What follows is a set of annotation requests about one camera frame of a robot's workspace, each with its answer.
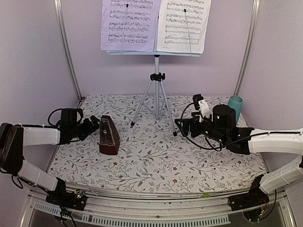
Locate aluminium frame post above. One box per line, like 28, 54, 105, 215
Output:
53, 0, 82, 101
233, 0, 260, 96

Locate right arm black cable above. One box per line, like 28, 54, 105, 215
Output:
179, 103, 254, 152

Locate right aluminium frame post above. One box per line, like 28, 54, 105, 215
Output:
233, 0, 260, 96

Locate floral patterned table mat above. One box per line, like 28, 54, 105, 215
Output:
48, 95, 267, 193

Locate white sheet music page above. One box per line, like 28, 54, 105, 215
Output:
156, 0, 211, 54

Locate left aluminium frame post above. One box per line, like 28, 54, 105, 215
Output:
53, 0, 82, 101

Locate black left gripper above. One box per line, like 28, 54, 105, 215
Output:
71, 115, 103, 141

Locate brown wooden metronome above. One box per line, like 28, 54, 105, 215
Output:
99, 115, 120, 156

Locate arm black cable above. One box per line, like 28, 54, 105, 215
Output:
47, 108, 64, 127
179, 103, 254, 152

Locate teal cup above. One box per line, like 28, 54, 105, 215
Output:
227, 96, 243, 123

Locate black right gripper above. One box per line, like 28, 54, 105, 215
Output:
175, 112, 227, 145

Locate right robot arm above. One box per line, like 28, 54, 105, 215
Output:
175, 105, 303, 206

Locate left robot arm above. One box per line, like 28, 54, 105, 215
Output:
0, 108, 100, 205

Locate aluminium base frame rail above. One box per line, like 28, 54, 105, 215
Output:
20, 183, 299, 227

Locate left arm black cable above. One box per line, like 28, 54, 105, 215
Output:
47, 108, 64, 127

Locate light blue music stand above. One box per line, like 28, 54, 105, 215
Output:
105, 0, 204, 137

